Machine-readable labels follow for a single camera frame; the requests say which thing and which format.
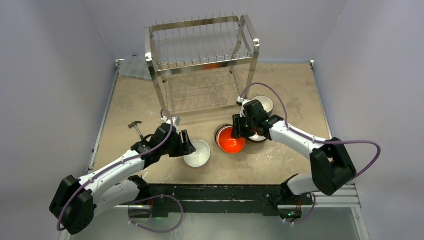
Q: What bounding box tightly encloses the orange bowl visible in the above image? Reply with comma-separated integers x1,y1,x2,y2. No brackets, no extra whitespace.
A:
217,127,246,154

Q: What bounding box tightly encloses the stainless steel dish rack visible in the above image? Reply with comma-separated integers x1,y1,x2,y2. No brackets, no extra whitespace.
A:
144,14,261,115

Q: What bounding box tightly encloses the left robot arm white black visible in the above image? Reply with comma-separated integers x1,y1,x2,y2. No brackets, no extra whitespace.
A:
49,121,197,235

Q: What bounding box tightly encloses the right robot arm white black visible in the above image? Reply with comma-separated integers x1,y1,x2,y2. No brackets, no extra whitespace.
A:
231,98,357,204

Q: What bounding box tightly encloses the white bowl red patterned outside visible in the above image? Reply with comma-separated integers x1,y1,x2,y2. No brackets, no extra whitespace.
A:
213,123,233,144

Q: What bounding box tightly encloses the white bowl brown outside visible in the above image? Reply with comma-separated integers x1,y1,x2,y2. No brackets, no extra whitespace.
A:
245,134,268,144

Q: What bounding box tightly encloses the white bowl teal outside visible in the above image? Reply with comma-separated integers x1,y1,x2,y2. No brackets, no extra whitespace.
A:
251,95,274,116

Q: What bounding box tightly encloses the black hammer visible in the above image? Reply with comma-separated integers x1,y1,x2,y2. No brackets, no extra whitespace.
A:
128,120,145,140

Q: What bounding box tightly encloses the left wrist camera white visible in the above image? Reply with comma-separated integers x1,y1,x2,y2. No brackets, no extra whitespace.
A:
160,109,181,132

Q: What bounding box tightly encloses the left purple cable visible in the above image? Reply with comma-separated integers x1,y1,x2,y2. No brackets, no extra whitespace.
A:
56,109,185,234

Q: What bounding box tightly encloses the purple cable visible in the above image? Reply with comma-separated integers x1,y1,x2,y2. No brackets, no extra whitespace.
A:
239,82,382,226
56,109,185,234

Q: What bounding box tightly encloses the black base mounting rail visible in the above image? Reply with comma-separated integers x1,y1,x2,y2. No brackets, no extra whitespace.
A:
115,183,361,220

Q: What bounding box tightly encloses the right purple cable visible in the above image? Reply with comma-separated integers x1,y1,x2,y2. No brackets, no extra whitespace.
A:
239,82,382,226

